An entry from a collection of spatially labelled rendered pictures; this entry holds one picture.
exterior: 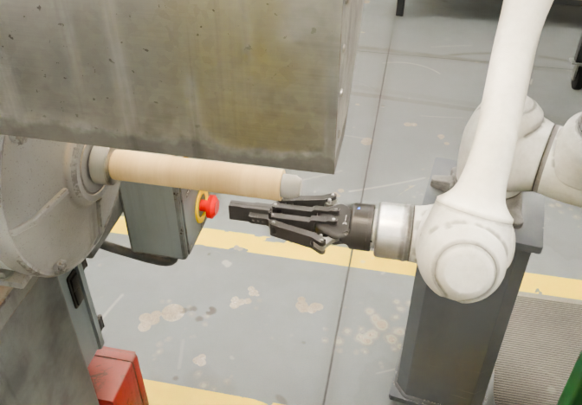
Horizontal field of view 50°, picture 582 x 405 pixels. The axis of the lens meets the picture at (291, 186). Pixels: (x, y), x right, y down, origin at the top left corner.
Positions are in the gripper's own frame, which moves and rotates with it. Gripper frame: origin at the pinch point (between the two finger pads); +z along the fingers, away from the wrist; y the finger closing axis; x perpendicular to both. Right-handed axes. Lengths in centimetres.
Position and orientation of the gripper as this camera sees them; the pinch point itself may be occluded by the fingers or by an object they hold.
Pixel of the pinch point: (250, 212)
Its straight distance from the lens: 102.4
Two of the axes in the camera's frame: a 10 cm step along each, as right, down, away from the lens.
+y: 2.0, -6.0, 7.8
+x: 0.0, -7.9, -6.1
